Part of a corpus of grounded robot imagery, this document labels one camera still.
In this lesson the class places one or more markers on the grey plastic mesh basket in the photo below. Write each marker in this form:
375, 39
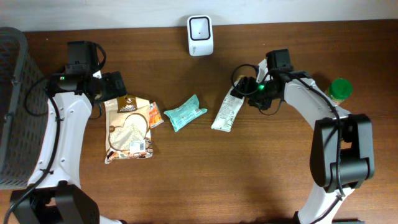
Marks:
23, 111

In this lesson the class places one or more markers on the green lid jar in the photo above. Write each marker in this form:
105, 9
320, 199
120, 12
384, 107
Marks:
339, 90

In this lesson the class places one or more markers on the white barcode scanner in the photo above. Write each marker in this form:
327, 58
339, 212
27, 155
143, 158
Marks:
200, 35

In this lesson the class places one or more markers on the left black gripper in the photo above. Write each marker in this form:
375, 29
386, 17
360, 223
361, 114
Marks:
114, 84

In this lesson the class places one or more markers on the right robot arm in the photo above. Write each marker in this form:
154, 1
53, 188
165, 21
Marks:
342, 154

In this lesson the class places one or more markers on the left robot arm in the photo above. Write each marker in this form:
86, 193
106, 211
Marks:
53, 193

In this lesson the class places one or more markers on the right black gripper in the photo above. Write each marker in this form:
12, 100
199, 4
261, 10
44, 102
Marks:
248, 86

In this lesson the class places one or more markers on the orange tissue packet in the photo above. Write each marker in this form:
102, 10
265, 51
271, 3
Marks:
155, 116

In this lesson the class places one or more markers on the teal wipes packet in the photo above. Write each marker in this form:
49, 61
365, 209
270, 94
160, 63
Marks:
184, 114

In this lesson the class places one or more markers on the white tube gold cap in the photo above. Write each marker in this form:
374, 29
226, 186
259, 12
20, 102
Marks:
227, 113

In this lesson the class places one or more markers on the glutinous rice bag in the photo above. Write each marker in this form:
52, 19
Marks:
128, 133

